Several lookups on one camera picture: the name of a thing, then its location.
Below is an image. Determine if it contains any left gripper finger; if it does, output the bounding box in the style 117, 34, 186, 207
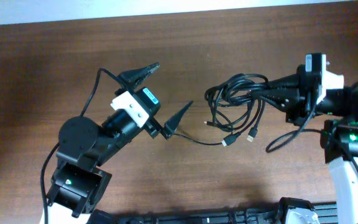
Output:
118, 62, 160, 90
163, 101, 193, 134

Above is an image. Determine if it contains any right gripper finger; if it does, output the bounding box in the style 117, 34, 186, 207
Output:
250, 88, 300, 113
267, 74, 300, 89

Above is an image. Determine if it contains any black cable bundle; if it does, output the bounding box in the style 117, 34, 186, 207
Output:
172, 73, 270, 147

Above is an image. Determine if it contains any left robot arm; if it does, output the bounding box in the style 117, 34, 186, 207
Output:
40, 63, 189, 223

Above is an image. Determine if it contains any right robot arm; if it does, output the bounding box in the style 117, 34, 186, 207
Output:
251, 65, 358, 223

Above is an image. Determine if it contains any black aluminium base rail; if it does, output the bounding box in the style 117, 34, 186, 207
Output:
88, 197, 339, 224

